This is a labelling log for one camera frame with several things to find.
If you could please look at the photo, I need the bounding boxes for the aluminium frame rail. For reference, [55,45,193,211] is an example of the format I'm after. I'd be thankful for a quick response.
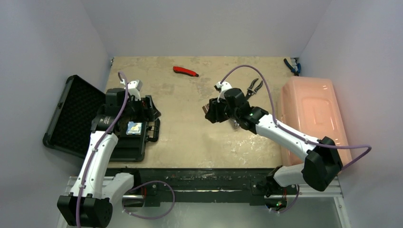
[57,176,352,228]

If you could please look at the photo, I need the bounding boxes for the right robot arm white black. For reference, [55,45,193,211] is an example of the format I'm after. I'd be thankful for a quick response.
[202,88,343,193]

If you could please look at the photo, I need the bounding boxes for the red utility knife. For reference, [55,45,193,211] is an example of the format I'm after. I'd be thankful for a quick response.
[173,66,199,77]

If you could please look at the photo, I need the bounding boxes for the black handled pliers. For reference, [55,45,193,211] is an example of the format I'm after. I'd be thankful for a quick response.
[245,78,263,100]

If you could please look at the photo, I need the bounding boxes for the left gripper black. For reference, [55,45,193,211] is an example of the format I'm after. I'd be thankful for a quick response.
[121,95,160,123]

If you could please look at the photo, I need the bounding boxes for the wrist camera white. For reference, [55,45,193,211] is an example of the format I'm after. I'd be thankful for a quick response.
[127,79,143,101]
[214,81,232,103]

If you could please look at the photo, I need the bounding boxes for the black poker set case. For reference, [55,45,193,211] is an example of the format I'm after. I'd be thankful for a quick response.
[42,75,161,162]

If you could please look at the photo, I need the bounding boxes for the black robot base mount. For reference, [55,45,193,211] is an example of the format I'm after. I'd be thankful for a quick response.
[106,168,297,208]

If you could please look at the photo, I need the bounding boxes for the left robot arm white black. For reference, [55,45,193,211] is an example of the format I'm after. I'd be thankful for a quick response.
[57,88,161,228]

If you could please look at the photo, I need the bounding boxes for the pink plastic storage bin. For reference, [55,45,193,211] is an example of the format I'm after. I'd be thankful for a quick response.
[277,76,348,146]

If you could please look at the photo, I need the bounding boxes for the brown black poker chip stack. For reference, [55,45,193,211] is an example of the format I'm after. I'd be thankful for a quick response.
[202,104,210,115]

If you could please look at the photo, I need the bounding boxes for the blue handled pliers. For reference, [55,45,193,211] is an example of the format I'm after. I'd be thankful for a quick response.
[283,58,301,76]

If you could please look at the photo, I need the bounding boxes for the blue playing card deck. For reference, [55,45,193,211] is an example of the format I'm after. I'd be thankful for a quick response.
[126,121,143,135]

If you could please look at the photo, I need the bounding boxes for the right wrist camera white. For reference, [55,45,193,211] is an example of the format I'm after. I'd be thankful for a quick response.
[214,81,232,103]

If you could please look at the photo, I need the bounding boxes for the brown blue poker chip stack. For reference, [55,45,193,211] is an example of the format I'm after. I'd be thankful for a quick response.
[232,121,240,129]

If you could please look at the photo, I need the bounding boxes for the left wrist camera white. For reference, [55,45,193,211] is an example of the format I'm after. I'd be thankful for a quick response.
[127,79,143,101]

